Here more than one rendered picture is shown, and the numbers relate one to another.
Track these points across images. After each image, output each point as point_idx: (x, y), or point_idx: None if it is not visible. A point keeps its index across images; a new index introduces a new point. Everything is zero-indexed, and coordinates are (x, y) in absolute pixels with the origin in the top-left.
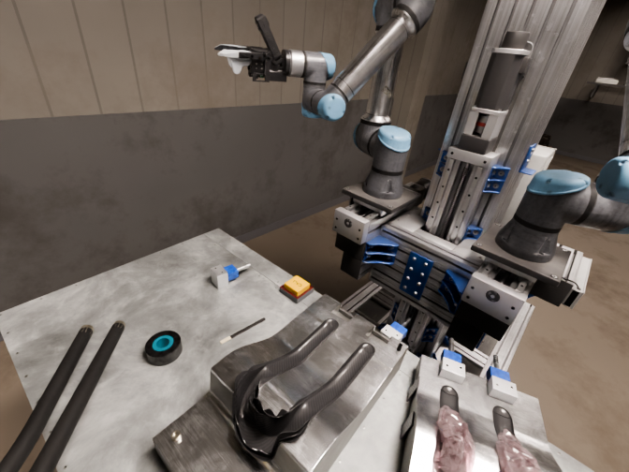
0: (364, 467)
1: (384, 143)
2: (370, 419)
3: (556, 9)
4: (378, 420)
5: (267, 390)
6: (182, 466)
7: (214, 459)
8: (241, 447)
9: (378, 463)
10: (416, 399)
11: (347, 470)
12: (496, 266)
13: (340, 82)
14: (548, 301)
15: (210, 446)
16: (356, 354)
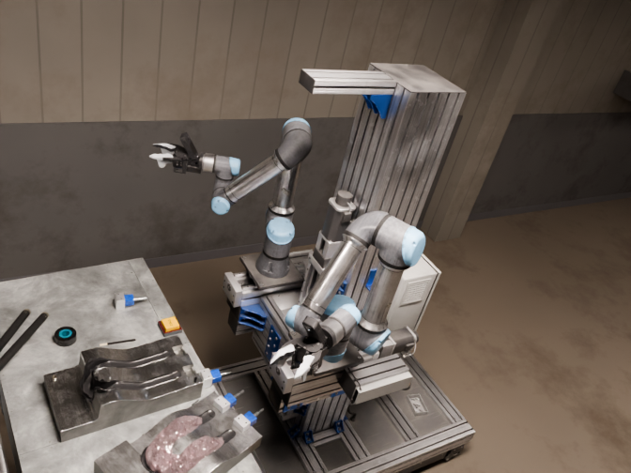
0: (140, 429)
1: (267, 234)
2: (160, 412)
3: (366, 188)
4: (164, 415)
5: (101, 371)
6: (52, 389)
7: (68, 392)
8: (82, 393)
9: (148, 430)
10: (186, 408)
11: (130, 426)
12: None
13: (227, 190)
14: (346, 394)
15: (68, 387)
16: (167, 374)
